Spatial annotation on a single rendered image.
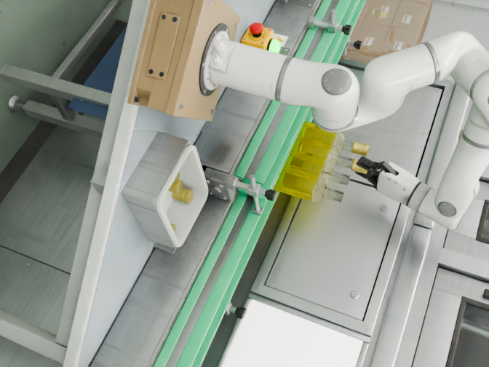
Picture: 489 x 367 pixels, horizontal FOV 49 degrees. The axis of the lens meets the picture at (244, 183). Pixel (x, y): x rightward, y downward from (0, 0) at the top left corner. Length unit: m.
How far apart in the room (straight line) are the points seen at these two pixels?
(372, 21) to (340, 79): 4.45
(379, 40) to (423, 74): 4.22
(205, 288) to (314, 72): 0.59
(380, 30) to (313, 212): 3.97
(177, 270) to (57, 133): 0.83
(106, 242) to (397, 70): 0.69
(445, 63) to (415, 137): 0.71
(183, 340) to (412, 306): 0.61
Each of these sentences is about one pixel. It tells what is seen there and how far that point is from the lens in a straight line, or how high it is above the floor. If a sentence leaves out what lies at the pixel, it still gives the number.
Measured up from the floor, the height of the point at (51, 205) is 0.27.
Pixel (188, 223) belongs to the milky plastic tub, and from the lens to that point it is 1.33.
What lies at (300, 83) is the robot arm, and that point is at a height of 1.05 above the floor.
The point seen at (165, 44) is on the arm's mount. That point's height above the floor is 0.80.
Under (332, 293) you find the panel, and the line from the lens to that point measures 1.50.
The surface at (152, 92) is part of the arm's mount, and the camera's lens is 1.08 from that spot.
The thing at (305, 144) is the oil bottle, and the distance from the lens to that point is 1.55.
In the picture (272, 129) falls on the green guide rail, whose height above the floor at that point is 0.92.
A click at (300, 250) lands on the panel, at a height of 1.07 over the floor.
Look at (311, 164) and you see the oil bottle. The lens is 1.51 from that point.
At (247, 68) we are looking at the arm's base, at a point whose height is 0.94.
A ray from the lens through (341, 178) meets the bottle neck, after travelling 1.50.
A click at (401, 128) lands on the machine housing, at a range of 1.84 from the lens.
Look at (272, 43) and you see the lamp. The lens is 1.56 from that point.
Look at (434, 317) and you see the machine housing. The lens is 1.56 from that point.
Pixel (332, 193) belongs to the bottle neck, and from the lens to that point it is 1.47.
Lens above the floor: 1.31
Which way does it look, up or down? 17 degrees down
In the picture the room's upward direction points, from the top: 107 degrees clockwise
